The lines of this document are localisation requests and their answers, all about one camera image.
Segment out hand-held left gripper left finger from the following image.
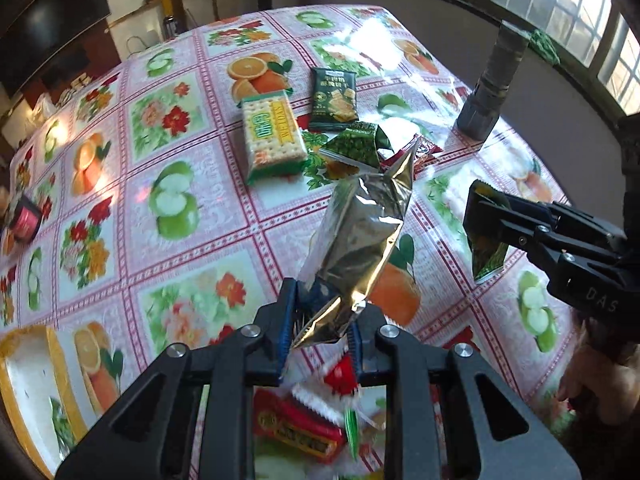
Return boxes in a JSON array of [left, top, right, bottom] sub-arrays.
[[55, 277, 301, 480]]

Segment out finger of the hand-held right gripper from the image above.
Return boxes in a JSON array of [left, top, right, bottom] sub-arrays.
[[462, 212, 621, 286], [467, 184, 626, 256]]

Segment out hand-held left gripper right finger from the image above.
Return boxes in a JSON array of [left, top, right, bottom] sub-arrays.
[[347, 302, 583, 480]]

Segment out red and white candy packet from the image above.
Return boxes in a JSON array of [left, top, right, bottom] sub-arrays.
[[282, 352, 388, 431]]

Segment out green pea packet crimped ends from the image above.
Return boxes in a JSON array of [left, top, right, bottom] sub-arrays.
[[467, 180, 511, 285]]

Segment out clear green cookie packet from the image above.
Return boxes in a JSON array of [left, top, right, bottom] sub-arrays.
[[342, 407, 388, 461]]

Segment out dark red packet gold label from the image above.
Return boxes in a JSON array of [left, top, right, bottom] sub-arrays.
[[252, 390, 348, 463]]

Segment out long silver foil packet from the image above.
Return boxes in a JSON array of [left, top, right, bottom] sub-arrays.
[[291, 136, 423, 351]]

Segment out small red shiny packet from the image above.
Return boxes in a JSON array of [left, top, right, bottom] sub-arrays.
[[380, 134, 443, 171]]

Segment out green pea packet white text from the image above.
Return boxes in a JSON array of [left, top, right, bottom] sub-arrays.
[[319, 121, 396, 181]]

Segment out green cracker pack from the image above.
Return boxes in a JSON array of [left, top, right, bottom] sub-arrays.
[[239, 91, 308, 186]]

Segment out dark green snack packet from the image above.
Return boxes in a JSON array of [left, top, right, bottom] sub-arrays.
[[307, 66, 358, 133]]

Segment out white box with yellow tape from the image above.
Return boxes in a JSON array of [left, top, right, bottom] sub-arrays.
[[0, 325, 108, 478]]

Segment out person's right hand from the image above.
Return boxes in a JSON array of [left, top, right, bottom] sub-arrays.
[[557, 329, 640, 427]]

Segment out grey flashlight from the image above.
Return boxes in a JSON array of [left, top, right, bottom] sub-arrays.
[[456, 20, 531, 142]]

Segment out floral fruit print tablecloth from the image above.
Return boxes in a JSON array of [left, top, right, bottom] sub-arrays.
[[0, 5, 586, 480]]

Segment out green patterned cloth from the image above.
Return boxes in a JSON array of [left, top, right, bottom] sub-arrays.
[[527, 29, 561, 66]]

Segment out dark jar with red label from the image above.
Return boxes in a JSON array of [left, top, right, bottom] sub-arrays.
[[7, 195, 43, 241]]

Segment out white plastic bag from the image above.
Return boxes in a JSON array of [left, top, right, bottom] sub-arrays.
[[30, 95, 58, 126]]

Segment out black television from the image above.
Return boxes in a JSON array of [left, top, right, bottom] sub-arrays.
[[0, 0, 112, 101]]

